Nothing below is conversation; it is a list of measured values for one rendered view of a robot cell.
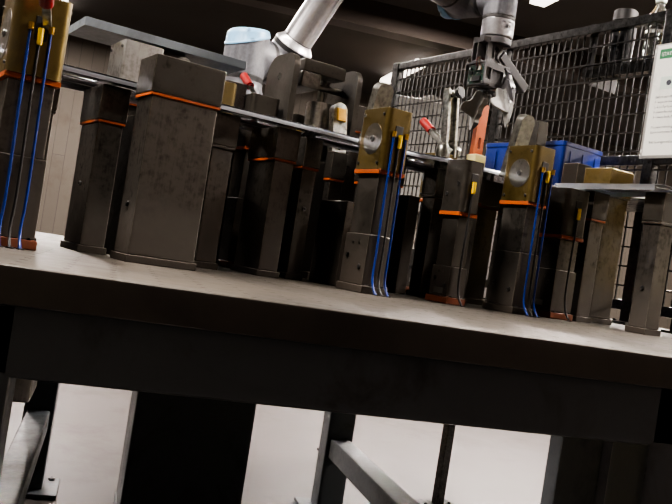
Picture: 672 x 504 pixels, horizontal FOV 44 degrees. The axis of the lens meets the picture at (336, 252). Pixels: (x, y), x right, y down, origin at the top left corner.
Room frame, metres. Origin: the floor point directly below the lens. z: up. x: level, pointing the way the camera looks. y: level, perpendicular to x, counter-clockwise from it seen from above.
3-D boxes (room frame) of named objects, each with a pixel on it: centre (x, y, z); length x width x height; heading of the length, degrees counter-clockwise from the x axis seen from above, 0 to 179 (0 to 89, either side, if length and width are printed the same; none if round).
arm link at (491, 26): (1.93, -0.29, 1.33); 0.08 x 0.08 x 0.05
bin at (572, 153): (2.40, -0.54, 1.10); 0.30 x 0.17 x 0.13; 34
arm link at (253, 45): (2.25, 0.32, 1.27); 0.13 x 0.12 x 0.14; 142
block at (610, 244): (1.98, -0.61, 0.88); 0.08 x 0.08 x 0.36; 32
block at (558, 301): (1.81, -0.48, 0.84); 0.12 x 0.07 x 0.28; 32
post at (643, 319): (1.70, -0.64, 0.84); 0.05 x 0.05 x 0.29; 32
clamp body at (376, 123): (1.57, -0.07, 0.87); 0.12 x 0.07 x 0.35; 32
